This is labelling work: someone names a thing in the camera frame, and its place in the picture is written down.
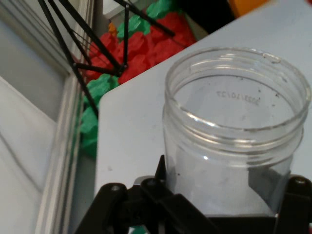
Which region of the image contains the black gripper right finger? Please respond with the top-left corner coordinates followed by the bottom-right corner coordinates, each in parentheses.
top-left (275, 175), bottom-right (312, 234)

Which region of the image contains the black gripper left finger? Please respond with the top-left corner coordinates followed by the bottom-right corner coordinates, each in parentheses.
top-left (73, 155), bottom-right (220, 234)

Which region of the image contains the clear plastic jar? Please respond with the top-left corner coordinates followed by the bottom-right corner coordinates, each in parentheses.
top-left (162, 46), bottom-right (312, 217)

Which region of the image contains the black tripod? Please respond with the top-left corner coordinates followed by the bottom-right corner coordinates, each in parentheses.
top-left (38, 0), bottom-right (176, 117)

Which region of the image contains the green foam block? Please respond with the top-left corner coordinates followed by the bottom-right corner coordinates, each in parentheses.
top-left (117, 0), bottom-right (181, 41)

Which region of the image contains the orange foam block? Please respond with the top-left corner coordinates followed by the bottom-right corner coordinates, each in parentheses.
top-left (229, 0), bottom-right (271, 15)

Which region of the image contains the aluminium rail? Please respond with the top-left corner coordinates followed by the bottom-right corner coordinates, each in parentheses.
top-left (34, 0), bottom-right (100, 234)

